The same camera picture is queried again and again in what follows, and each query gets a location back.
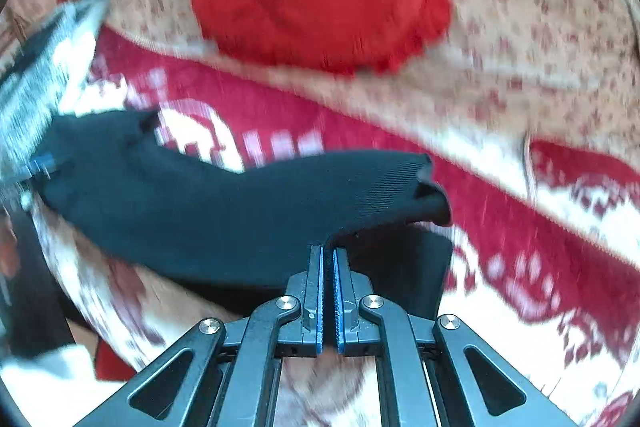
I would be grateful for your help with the black pants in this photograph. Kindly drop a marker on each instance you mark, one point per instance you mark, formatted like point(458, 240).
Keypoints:
point(200, 207)

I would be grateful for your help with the white quilted cloth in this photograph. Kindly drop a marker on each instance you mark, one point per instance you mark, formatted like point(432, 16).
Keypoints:
point(45, 374)

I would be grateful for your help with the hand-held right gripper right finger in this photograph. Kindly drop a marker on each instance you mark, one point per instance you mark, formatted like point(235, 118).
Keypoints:
point(341, 292)

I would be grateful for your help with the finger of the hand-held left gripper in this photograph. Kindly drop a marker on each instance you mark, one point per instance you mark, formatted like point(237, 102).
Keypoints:
point(42, 166)

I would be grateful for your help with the red and white plush blanket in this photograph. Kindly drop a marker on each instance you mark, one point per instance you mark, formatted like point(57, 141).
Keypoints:
point(525, 257)

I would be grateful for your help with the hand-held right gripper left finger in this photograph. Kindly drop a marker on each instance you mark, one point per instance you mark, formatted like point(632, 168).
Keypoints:
point(316, 287)

